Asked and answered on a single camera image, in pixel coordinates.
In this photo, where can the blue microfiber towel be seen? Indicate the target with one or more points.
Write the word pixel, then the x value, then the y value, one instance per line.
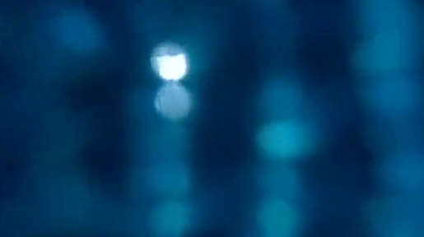
pixel 214 135

